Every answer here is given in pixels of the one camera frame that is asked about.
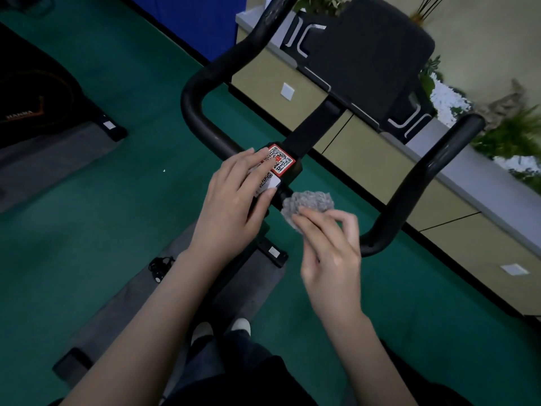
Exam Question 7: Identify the person's left hand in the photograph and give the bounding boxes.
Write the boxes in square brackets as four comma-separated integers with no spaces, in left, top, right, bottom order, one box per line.
[186,148,278,268]

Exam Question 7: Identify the person's right hand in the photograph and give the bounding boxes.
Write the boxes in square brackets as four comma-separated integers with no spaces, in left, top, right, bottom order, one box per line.
[291,208,365,320]

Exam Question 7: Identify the grey knitted cleaning cloth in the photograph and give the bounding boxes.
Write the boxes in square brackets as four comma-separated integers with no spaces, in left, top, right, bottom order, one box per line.
[281,190,334,229]

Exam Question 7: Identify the black exercise bike stem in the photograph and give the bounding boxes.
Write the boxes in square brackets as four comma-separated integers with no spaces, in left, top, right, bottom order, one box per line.
[247,99,343,216]

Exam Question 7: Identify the person's right forearm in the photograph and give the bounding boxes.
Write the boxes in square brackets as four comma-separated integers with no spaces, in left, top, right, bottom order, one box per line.
[317,310,420,406]

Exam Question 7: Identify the person's left forearm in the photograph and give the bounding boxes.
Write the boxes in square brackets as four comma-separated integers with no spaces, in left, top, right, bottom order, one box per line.
[59,249,243,406]

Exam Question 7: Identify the white label sticker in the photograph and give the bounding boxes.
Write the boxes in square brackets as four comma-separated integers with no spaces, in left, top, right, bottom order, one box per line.
[254,173,281,195]

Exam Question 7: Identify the red label sticker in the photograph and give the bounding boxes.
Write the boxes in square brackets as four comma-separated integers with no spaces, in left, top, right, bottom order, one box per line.
[266,144,294,176]

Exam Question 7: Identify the black bike base foot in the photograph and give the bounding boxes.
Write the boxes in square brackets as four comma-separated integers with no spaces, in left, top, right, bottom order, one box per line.
[257,239,289,268]
[52,347,94,382]

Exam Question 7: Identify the beige low planter cabinet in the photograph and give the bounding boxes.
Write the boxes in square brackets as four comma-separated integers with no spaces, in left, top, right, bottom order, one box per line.
[229,4,541,319]

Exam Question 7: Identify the person's dark trousers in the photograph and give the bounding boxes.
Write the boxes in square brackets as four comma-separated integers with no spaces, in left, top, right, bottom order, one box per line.
[163,329,475,406]

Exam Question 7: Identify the blue panel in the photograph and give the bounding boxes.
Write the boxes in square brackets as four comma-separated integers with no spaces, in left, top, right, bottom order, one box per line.
[126,0,251,62]

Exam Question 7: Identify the black exercise bike console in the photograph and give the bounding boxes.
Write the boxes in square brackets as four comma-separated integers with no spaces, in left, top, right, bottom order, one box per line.
[281,0,436,144]

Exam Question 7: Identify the grey floor mat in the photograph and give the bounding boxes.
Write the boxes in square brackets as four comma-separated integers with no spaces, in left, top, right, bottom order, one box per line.
[0,122,122,215]
[52,222,289,389]

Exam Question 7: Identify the green leafy plant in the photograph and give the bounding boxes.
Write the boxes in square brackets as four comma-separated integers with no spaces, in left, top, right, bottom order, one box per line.
[293,0,352,16]

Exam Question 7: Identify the bed of white pebbles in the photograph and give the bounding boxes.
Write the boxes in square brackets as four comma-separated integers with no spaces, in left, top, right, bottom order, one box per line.
[428,75,472,128]

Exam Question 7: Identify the small green plant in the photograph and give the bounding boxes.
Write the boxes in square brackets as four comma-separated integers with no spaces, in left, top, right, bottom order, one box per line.
[418,55,443,98]

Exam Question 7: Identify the black exercise machine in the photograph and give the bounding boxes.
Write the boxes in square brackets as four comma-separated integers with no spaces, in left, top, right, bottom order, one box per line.
[0,23,128,149]

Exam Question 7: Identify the green fern plant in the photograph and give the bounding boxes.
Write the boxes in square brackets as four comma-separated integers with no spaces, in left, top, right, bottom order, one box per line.
[470,93,541,162]

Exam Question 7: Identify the dried brown plant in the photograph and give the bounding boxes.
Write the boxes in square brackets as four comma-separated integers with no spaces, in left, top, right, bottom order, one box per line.
[409,0,449,27]

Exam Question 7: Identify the grey decorative rock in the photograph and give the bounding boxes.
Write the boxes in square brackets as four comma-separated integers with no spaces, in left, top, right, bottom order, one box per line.
[473,79,530,132]

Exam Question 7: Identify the black exercise bike handlebar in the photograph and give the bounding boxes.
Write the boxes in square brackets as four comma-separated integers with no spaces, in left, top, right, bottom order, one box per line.
[180,0,486,258]

